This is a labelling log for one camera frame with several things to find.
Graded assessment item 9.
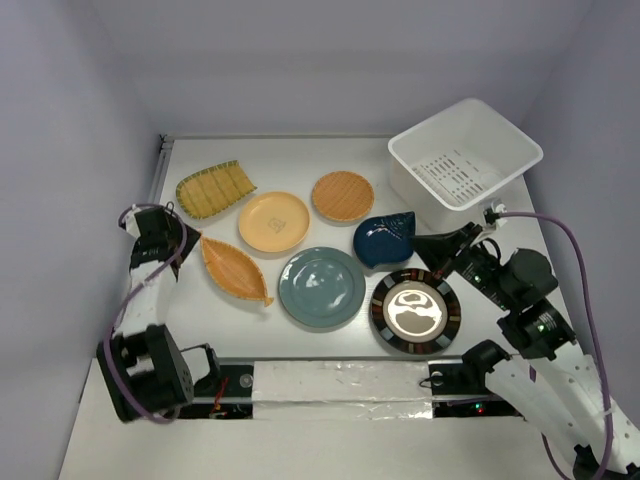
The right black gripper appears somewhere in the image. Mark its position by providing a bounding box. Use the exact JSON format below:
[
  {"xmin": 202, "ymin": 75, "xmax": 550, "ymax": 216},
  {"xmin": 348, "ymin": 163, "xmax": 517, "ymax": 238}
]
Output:
[{"xmin": 404, "ymin": 220, "xmax": 516, "ymax": 309}]

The dark blue leaf-shaped dish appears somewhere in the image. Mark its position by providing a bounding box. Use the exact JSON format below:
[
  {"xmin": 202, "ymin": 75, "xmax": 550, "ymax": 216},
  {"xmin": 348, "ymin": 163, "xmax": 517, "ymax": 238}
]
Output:
[{"xmin": 353, "ymin": 211, "xmax": 416, "ymax": 269}]

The fish-shaped woven bamboo plate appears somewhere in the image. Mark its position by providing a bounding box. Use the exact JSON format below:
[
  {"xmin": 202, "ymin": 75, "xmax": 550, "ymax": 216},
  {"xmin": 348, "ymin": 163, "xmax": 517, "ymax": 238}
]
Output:
[{"xmin": 200, "ymin": 236, "xmax": 274, "ymax": 307}]

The black striped-rim round plate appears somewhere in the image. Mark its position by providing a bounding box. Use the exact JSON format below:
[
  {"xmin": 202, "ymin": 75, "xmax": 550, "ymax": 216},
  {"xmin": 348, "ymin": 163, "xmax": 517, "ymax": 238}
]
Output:
[{"xmin": 369, "ymin": 268, "xmax": 461, "ymax": 355}]

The yellow round plastic plate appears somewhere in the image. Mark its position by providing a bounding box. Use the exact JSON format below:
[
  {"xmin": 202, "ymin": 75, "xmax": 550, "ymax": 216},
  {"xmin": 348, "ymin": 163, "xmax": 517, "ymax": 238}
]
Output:
[{"xmin": 238, "ymin": 191, "xmax": 311, "ymax": 253}]

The round woven bamboo plate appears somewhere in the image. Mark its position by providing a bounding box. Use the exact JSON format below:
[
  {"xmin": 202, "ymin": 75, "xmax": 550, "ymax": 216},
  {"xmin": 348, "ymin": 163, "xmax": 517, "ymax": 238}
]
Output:
[{"xmin": 311, "ymin": 171, "xmax": 375, "ymax": 222}]

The teal round ceramic plate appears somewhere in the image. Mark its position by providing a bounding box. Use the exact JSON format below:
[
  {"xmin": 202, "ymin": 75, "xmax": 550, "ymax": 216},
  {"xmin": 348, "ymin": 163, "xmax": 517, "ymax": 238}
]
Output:
[{"xmin": 278, "ymin": 247, "xmax": 366, "ymax": 330}]

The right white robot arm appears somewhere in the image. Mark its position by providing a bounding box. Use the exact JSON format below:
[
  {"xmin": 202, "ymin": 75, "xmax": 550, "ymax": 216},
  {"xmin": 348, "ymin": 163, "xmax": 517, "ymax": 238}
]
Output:
[{"xmin": 411, "ymin": 223, "xmax": 639, "ymax": 479}]

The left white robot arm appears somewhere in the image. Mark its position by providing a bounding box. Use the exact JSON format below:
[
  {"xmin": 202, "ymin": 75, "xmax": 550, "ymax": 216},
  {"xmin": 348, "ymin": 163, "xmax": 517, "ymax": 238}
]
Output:
[{"xmin": 96, "ymin": 203, "xmax": 221, "ymax": 424}]

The white plastic bin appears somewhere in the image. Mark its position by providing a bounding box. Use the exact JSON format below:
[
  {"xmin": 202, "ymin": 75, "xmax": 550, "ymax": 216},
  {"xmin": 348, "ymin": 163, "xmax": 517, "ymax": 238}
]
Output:
[{"xmin": 387, "ymin": 98, "xmax": 543, "ymax": 233}]

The white foam base bar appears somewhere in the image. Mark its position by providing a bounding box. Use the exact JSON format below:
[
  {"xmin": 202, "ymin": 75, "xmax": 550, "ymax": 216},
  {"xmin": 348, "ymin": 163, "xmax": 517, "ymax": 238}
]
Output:
[{"xmin": 252, "ymin": 360, "xmax": 433, "ymax": 421}]

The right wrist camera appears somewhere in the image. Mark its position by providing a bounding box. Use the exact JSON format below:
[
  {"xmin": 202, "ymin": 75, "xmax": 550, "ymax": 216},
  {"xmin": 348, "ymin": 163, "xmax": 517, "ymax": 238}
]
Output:
[{"xmin": 479, "ymin": 198, "xmax": 507, "ymax": 228}]

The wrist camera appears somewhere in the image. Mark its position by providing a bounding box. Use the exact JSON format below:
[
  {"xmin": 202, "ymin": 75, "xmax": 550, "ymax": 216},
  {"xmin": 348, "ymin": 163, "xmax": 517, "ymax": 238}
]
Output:
[
  {"xmin": 479, "ymin": 198, "xmax": 507, "ymax": 228},
  {"xmin": 118, "ymin": 204, "xmax": 140, "ymax": 239}
]

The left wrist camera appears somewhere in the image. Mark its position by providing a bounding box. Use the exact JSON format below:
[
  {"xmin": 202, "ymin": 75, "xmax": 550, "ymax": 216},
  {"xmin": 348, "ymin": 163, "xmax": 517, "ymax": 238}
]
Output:
[{"xmin": 118, "ymin": 204, "xmax": 140, "ymax": 239}]

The aluminium frame rail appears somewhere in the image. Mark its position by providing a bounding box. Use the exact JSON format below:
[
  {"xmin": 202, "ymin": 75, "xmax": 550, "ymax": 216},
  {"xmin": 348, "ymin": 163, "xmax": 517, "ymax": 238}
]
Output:
[{"xmin": 148, "ymin": 135, "xmax": 174, "ymax": 203}]

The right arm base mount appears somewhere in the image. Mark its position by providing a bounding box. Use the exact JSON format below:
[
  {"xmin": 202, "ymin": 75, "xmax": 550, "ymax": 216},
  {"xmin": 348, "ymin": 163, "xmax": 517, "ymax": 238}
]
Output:
[{"xmin": 419, "ymin": 358, "xmax": 521, "ymax": 418}]

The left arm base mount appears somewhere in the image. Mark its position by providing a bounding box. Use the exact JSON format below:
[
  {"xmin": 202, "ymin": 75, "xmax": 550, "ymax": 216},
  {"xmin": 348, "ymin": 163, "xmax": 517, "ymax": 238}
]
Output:
[{"xmin": 179, "ymin": 354, "xmax": 254, "ymax": 420}]

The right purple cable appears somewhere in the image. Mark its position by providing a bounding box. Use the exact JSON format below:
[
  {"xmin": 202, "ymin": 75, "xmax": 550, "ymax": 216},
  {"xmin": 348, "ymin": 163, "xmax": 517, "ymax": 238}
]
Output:
[{"xmin": 492, "ymin": 210, "xmax": 615, "ymax": 480}]

